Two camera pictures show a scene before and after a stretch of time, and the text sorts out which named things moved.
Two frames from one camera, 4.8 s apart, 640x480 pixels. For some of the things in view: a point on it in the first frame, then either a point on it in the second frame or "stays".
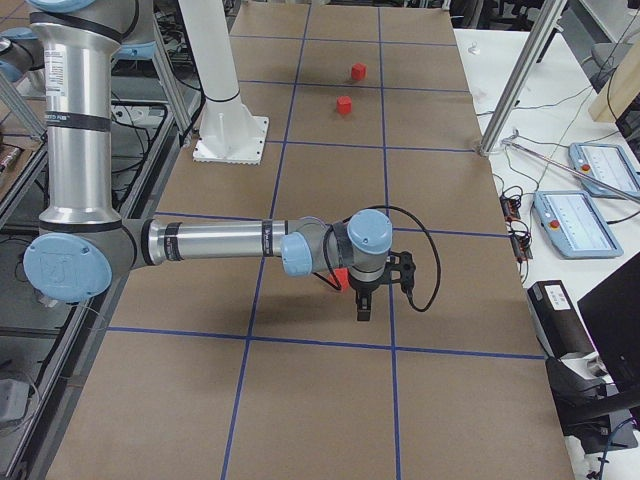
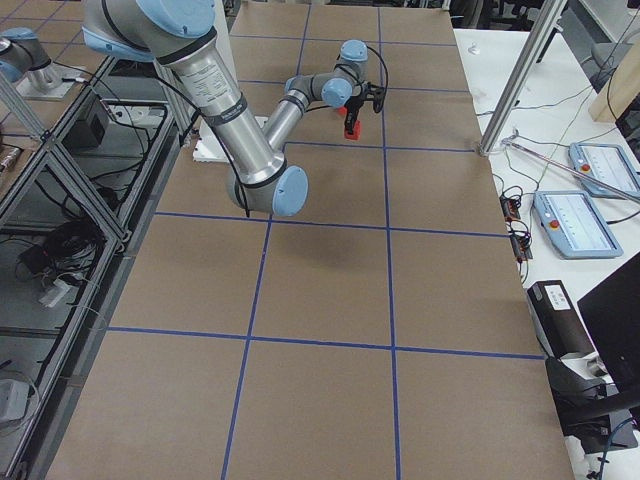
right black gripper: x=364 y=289 to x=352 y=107
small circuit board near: x=521 y=244 stays
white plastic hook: x=474 y=50 stays
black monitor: x=611 y=311 stays
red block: x=343 y=277 to x=356 y=133
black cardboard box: x=556 y=321 stays
